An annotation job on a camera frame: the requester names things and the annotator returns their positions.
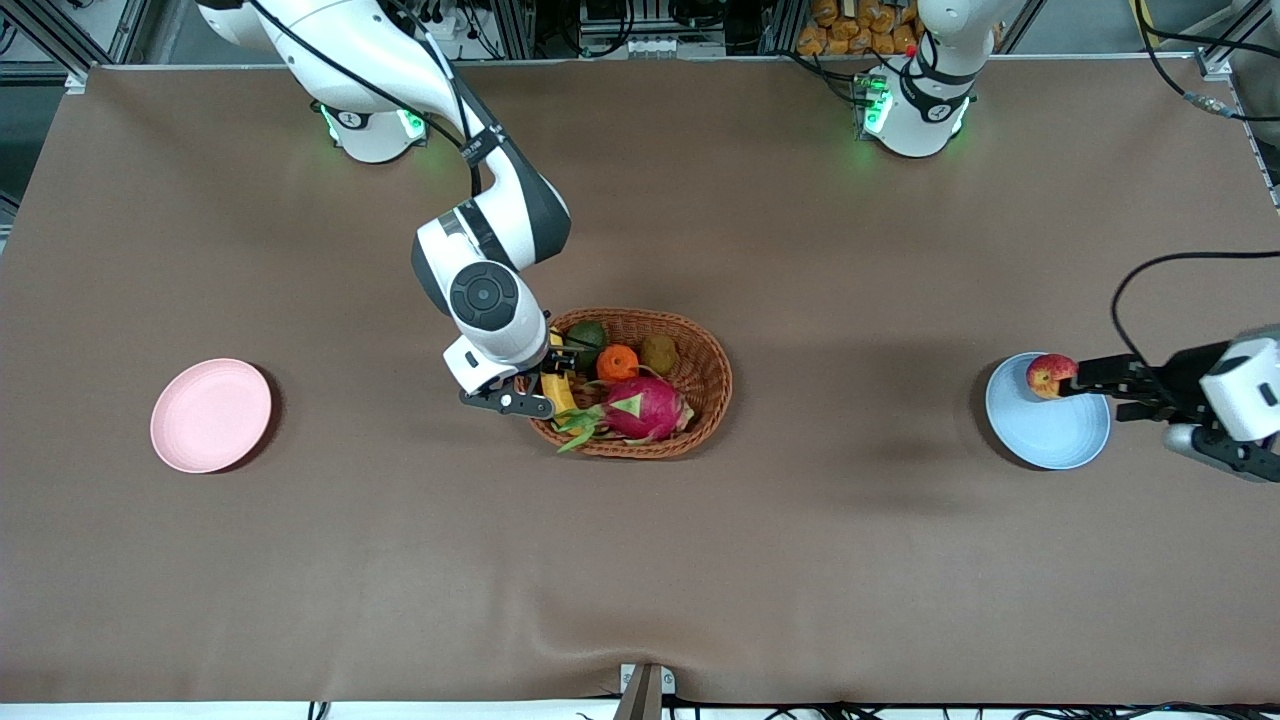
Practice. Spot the white vented control box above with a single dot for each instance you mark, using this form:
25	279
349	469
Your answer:
660	45

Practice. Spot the red apple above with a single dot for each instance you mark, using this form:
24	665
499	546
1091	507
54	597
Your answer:
1045	375

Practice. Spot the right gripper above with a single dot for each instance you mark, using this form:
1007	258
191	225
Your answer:
556	364

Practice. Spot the metal table corner bracket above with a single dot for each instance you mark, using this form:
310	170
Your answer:
76	80
1218	63

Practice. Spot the brown wicker basket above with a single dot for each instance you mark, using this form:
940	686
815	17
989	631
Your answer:
700	390

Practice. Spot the brown table cloth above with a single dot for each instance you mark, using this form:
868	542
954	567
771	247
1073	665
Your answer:
640	560

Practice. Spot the white power strip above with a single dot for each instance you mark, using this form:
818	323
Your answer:
455	25

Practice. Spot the orange tangerine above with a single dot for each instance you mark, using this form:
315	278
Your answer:
618	363

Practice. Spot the metal clamp bracket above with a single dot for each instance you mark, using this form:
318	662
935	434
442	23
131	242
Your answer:
645	690

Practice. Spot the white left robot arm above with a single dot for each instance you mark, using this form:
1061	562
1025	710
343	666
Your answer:
925	110

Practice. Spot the green avocado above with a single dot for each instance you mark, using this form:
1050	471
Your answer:
590	335

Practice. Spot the pink round plate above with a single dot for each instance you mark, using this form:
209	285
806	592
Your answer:
210	415

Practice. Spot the blue round plate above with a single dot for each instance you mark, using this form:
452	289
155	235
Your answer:
1050	435

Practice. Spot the yellow banana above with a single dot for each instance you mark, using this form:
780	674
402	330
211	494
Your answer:
556	395

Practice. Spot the yellow packaged items pile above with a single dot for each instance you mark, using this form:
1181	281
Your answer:
860	30

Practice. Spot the pink dragon fruit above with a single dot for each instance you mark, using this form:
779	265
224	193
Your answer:
645	408

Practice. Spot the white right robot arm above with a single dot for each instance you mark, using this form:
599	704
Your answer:
380	50

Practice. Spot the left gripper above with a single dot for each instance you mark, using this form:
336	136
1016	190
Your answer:
1180	375

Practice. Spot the brown kiwi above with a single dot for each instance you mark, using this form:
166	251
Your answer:
660	354

